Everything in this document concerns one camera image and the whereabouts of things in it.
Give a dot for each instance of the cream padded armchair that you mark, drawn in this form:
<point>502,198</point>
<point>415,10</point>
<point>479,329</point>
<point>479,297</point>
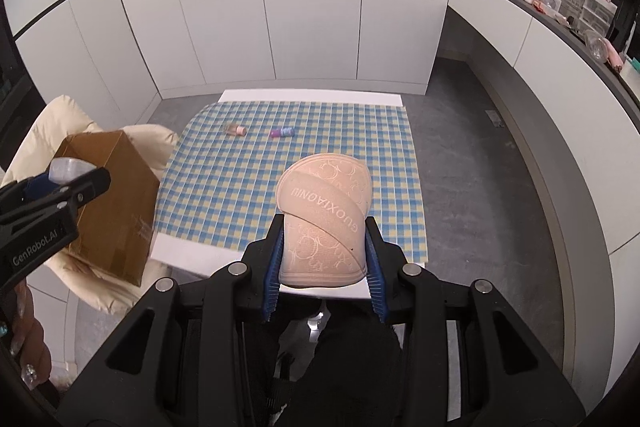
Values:
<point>61,118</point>

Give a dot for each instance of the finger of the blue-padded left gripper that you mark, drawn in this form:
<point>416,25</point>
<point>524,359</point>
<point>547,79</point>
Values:
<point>18,193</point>
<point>72,196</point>

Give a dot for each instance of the small clear oblong case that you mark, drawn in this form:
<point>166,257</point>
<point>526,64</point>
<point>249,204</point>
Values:
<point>63,170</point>

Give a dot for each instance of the left hand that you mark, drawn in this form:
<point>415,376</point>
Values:
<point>27,345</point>

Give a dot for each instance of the clear drawer organizer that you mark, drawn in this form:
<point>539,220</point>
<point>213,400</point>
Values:
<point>596,15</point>

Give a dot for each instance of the purple tube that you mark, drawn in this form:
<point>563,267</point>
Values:
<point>283,132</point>

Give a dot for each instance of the person legs in black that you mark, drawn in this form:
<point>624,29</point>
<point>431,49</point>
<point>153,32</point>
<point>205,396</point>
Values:
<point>353,379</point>

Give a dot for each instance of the brown cardboard box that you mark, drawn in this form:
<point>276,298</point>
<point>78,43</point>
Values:
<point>115,229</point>

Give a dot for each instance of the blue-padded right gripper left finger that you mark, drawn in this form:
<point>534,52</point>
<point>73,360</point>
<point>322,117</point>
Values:
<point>179,358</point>

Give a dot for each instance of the peach teardrop sponge case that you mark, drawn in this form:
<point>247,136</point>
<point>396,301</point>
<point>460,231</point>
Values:
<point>325,200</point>

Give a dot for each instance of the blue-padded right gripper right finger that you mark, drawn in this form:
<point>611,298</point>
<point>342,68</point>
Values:
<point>470,360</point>

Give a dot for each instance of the blue yellow checkered tablecloth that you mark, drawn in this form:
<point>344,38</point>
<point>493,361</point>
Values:
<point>220,189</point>

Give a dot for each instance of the white table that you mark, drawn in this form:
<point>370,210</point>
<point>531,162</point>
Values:
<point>204,259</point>

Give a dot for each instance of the small clear glass bottle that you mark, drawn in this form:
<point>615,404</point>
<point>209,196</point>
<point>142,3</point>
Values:
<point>235,129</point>

